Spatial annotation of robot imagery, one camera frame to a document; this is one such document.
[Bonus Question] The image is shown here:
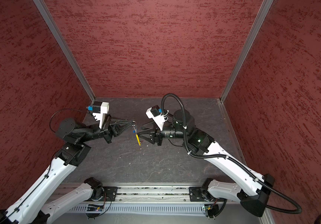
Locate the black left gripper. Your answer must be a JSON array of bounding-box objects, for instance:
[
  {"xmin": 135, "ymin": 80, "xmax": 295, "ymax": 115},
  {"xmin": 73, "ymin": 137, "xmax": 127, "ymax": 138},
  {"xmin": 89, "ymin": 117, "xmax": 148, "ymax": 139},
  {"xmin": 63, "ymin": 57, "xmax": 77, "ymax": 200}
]
[{"xmin": 78, "ymin": 113, "xmax": 133, "ymax": 143}]

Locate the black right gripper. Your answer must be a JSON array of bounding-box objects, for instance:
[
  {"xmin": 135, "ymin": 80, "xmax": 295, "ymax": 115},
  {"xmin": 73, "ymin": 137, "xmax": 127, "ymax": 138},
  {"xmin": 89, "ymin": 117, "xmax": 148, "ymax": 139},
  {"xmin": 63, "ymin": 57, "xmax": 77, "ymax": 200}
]
[{"xmin": 138, "ymin": 120, "xmax": 188, "ymax": 146}]

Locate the yellow capped key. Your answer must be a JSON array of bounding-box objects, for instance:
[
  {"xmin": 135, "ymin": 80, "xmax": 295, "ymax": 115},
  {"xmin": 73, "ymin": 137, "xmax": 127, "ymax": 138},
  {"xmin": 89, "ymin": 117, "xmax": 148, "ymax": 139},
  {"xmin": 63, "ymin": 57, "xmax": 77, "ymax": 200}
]
[{"xmin": 135, "ymin": 134, "xmax": 141, "ymax": 146}]

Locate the silver keyring with keys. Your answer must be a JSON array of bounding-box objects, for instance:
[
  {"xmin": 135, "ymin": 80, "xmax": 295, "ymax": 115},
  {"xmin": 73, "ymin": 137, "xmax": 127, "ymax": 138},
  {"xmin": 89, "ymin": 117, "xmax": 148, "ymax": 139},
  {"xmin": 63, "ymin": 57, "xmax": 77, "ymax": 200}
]
[{"xmin": 132, "ymin": 120, "xmax": 138, "ymax": 134}]

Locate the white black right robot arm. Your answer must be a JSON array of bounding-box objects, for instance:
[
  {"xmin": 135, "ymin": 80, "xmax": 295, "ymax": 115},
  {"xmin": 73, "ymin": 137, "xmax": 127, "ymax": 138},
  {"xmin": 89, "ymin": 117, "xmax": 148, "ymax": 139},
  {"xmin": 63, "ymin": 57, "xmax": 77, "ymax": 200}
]
[{"xmin": 138, "ymin": 106, "xmax": 274, "ymax": 217}]

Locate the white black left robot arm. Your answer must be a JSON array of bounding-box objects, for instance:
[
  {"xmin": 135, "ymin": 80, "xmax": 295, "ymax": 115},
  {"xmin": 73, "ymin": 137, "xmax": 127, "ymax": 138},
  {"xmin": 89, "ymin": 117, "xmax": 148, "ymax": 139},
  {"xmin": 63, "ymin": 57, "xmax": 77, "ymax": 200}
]
[{"xmin": 0, "ymin": 114, "xmax": 135, "ymax": 224}]

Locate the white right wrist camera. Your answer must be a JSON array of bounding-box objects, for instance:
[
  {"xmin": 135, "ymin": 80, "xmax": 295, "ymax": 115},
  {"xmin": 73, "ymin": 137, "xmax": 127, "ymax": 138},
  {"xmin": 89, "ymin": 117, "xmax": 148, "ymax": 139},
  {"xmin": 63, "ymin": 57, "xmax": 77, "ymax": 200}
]
[{"xmin": 146, "ymin": 105, "xmax": 168, "ymax": 131}]

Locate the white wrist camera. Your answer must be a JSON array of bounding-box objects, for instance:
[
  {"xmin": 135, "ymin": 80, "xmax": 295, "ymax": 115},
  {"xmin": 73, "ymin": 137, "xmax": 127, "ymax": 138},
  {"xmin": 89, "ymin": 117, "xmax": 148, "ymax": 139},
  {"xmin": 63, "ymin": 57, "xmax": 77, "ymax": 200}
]
[
  {"xmin": 87, "ymin": 101, "xmax": 110, "ymax": 129},
  {"xmin": 146, "ymin": 105, "xmax": 168, "ymax": 131}
]

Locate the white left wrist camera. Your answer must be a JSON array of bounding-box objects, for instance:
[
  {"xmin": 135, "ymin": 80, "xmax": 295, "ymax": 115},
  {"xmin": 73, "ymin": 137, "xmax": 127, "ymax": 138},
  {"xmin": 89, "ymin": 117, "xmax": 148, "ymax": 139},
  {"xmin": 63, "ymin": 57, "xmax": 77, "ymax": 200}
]
[{"xmin": 87, "ymin": 101, "xmax": 110, "ymax": 129}]

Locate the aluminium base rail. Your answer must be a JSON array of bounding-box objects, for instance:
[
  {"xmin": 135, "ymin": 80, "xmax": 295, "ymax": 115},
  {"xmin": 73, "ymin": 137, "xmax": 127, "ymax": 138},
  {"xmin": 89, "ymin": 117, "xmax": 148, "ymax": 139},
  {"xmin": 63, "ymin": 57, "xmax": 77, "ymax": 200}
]
[{"xmin": 51, "ymin": 183, "xmax": 265, "ymax": 205}]

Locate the aluminium corner post left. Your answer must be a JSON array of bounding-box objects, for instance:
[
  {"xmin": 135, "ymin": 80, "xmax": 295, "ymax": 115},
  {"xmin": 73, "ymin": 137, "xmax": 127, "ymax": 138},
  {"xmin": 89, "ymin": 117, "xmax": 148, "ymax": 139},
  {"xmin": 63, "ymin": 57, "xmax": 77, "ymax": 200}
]
[{"xmin": 33, "ymin": 0, "xmax": 96, "ymax": 102}]

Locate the aluminium corner post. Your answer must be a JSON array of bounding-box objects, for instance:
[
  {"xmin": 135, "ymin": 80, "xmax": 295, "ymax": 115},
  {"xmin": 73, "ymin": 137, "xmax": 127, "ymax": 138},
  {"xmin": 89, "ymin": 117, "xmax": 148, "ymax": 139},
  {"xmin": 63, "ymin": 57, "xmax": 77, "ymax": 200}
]
[
  {"xmin": 33, "ymin": 0, "xmax": 96, "ymax": 102},
  {"xmin": 220, "ymin": 0, "xmax": 274, "ymax": 104}
]

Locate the black corrugated cable conduit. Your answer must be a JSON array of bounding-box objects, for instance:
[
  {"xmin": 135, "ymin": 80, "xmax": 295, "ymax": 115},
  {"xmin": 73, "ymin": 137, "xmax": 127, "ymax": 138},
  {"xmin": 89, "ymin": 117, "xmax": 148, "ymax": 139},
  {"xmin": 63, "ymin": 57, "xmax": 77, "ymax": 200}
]
[{"xmin": 160, "ymin": 93, "xmax": 303, "ymax": 215}]

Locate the aluminium corner post right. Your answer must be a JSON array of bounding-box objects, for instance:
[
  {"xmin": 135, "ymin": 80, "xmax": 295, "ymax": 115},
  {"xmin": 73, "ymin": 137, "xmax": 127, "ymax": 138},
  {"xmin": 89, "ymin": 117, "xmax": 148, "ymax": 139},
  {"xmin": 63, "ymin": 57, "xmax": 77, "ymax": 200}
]
[{"xmin": 220, "ymin": 0, "xmax": 274, "ymax": 104}]

